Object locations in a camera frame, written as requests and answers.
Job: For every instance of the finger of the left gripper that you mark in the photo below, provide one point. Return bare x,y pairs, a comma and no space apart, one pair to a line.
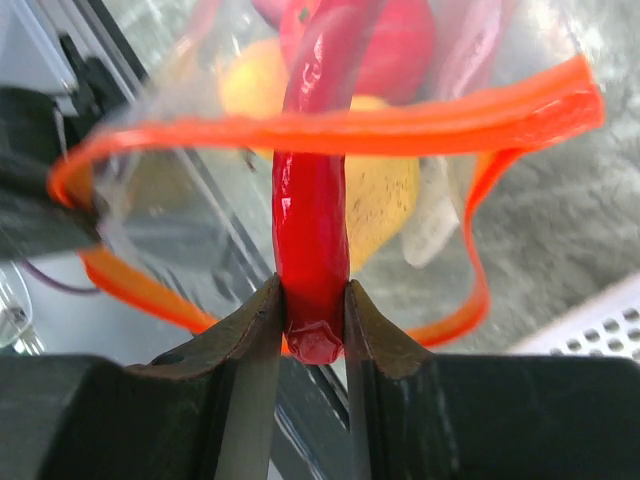
34,134

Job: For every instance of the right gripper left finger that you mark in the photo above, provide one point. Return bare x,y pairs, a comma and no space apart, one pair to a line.
202,410

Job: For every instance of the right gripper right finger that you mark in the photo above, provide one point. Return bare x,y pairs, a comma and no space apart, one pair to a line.
415,414

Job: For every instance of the clear zip top bag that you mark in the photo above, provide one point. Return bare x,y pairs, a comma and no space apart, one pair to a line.
506,79

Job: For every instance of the yellow lemon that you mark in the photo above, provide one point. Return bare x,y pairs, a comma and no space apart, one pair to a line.
381,195

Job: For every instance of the red chili pepper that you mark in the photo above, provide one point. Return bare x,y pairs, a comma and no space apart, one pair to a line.
309,190

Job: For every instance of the orange fruit with leaf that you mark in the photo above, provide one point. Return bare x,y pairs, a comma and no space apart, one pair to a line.
254,84

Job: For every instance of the red apple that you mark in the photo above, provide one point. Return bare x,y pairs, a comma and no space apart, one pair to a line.
400,52

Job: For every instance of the white perforated basket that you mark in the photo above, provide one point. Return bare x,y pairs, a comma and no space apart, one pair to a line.
606,325

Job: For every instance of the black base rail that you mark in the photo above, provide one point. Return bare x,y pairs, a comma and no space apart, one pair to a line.
188,245

